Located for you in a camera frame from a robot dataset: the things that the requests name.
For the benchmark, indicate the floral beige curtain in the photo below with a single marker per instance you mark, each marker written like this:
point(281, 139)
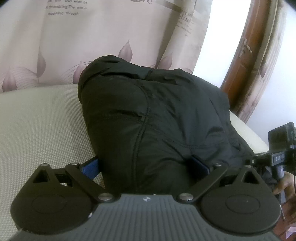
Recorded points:
point(52, 42)

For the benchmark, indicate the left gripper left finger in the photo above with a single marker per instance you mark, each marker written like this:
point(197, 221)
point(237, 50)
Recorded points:
point(83, 176)

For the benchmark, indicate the black jacket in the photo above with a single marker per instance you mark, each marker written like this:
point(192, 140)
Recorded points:
point(144, 124)

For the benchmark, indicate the person's right hand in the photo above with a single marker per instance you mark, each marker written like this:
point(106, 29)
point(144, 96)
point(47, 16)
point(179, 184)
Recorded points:
point(286, 185)

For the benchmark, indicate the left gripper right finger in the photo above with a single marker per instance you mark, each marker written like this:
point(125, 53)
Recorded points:
point(207, 177)

